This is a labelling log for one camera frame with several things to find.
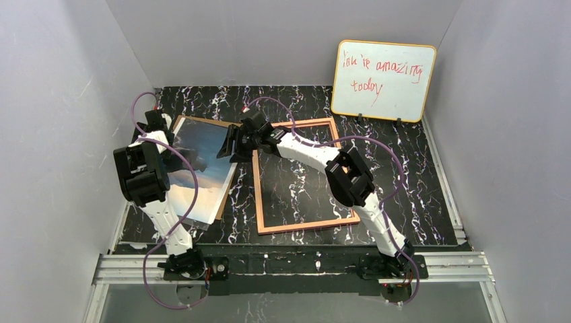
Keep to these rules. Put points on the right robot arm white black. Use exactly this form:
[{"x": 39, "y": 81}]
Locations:
[{"x": 350, "y": 180}]

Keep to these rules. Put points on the brown backing board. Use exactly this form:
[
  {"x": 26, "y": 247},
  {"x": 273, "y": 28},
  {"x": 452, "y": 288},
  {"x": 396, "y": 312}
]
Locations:
[{"x": 192, "y": 119}]

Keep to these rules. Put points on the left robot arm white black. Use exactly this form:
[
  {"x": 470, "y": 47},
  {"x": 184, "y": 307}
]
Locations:
[{"x": 143, "y": 179}]

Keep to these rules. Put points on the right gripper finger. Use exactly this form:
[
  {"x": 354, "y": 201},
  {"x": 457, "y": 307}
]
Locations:
[
  {"x": 242, "y": 157},
  {"x": 227, "y": 148}
]

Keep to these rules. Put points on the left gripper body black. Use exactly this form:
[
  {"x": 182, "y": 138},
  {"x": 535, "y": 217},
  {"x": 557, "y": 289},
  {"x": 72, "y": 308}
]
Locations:
[{"x": 179, "y": 159}]

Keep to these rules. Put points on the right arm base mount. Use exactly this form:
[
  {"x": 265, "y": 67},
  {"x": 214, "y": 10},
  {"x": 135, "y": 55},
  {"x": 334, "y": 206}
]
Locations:
[{"x": 376, "y": 267}]

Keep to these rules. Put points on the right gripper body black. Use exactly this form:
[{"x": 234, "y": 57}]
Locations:
[{"x": 240, "y": 143}]

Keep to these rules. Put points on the pink wooden photo frame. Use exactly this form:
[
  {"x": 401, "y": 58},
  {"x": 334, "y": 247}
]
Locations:
[{"x": 261, "y": 228}]

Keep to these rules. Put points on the aluminium rail at front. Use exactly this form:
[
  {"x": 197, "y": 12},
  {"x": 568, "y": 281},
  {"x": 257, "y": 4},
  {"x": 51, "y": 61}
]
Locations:
[{"x": 432, "y": 266}]

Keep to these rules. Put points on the sky and sea photo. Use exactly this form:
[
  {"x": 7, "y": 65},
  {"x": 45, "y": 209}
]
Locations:
[{"x": 205, "y": 178}]

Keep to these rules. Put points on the whiteboard with red writing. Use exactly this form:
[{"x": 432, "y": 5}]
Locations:
[{"x": 382, "y": 80}]

